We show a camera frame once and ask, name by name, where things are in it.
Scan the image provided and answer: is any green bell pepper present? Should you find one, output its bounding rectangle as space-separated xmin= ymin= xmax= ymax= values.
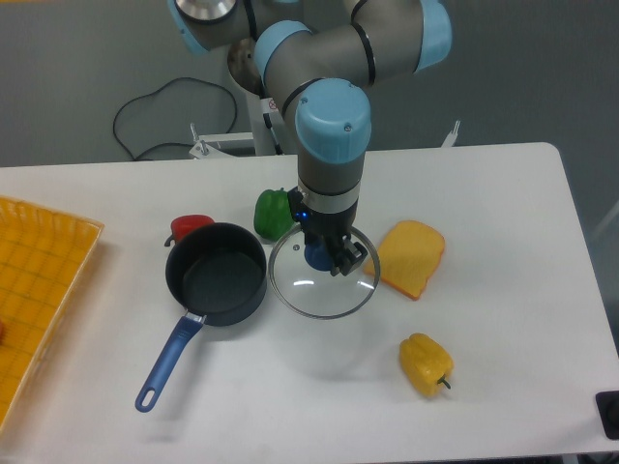
xmin=253 ymin=188 xmax=294 ymax=242

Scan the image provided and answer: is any black device at table edge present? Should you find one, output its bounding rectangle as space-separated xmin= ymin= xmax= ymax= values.
xmin=595 ymin=391 xmax=619 ymax=441

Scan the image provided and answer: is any yellow bell pepper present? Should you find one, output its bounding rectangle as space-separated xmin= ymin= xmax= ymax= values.
xmin=398 ymin=333 xmax=455 ymax=398

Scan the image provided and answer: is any black cable on floor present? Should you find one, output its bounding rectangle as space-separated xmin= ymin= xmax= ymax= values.
xmin=112 ymin=76 xmax=239 ymax=162

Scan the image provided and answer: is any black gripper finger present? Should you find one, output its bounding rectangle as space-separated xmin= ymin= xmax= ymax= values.
xmin=330 ymin=235 xmax=368 ymax=276

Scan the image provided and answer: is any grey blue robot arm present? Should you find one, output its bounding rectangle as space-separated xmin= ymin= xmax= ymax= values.
xmin=168 ymin=1 xmax=453 ymax=275

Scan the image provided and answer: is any red bell pepper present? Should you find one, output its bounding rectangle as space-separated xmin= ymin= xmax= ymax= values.
xmin=164 ymin=215 xmax=215 ymax=247

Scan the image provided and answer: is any toast bread slice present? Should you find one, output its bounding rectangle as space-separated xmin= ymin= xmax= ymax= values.
xmin=377 ymin=220 xmax=446 ymax=301

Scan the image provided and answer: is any glass lid blue knob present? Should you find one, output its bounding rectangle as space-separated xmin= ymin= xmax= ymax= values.
xmin=268 ymin=225 xmax=381 ymax=320

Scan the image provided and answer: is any white metal frame bracket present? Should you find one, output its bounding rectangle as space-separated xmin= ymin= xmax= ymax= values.
xmin=189 ymin=123 xmax=256 ymax=160

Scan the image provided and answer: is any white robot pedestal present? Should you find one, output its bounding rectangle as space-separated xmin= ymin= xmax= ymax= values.
xmin=226 ymin=38 xmax=286 ymax=157

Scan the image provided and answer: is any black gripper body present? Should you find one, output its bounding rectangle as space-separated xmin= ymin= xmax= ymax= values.
xmin=287 ymin=188 xmax=358 ymax=251

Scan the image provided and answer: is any dark saucepan blue handle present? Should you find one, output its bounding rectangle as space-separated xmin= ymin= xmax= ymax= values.
xmin=134 ymin=222 xmax=267 ymax=413

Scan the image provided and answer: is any yellow plastic basket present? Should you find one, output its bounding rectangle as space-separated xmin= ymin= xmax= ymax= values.
xmin=1 ymin=196 xmax=104 ymax=426

